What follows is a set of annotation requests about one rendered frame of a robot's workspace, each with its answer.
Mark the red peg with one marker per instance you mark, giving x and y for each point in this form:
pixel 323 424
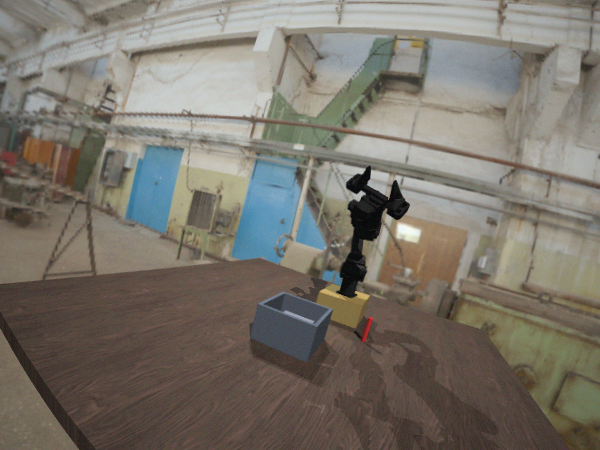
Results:
pixel 367 328

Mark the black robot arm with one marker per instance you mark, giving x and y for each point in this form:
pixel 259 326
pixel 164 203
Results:
pixel 364 228

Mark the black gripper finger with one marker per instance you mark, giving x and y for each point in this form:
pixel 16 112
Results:
pixel 362 179
pixel 396 199

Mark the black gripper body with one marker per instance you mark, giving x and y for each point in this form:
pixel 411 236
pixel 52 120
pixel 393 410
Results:
pixel 376 198

